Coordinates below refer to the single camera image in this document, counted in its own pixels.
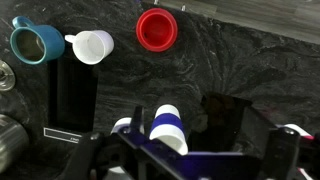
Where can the white cup with blue band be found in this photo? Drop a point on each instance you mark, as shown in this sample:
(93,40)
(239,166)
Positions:
(168,128)

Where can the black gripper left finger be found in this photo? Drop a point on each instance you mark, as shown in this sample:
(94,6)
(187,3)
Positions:
(83,164)

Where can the stainless steel carafe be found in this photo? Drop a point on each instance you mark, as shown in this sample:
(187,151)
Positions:
(13,141)

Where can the red silicone lid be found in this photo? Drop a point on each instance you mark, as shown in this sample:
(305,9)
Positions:
(156,30)

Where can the teal metal mug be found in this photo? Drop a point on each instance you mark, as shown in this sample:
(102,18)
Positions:
(35,44)

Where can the steel pour-over funnel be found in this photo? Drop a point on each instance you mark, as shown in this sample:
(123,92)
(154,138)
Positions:
(7,77)

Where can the small white mug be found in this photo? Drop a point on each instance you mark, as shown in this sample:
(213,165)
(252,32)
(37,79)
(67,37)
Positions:
(91,47)

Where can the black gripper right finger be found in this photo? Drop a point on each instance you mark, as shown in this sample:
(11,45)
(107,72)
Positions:
(281,153)

